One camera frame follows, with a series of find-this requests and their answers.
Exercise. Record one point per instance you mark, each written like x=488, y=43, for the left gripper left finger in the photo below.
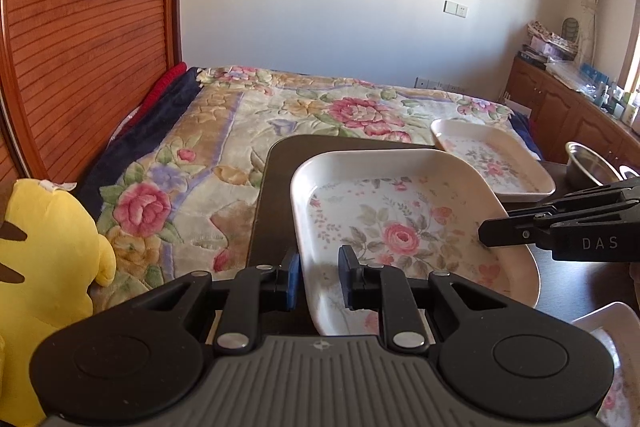
x=254, y=291

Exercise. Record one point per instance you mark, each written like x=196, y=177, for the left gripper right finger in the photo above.
x=385, y=290

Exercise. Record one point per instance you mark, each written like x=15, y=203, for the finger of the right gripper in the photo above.
x=602, y=205
x=518, y=227

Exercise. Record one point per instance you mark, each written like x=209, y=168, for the small steel bowl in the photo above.
x=628, y=173

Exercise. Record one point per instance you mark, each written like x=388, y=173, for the large floral tray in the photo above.
x=417, y=209

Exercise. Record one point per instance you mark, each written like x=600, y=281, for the far floral tray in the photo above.
x=511, y=170

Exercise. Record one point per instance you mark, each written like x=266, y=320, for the wooden sideboard cabinet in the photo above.
x=560, y=115

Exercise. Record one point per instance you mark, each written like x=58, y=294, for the bottles on windowsill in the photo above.
x=606, y=94

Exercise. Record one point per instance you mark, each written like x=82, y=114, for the floral bed blanket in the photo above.
x=190, y=204

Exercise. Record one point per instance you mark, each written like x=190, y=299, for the clutter pile on cabinet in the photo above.
x=543, y=47

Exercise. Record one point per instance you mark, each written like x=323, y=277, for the yellow plush toy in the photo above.
x=51, y=253

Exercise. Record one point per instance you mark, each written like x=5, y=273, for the navy blue blanket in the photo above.
x=140, y=140

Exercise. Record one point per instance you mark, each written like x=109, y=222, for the red cloth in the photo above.
x=154, y=95

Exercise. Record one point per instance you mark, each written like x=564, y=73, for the wooden louvered wardrobe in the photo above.
x=71, y=71

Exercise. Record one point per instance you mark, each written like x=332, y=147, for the wall outlet strip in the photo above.
x=428, y=84

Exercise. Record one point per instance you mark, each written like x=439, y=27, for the white wall switch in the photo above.
x=455, y=9

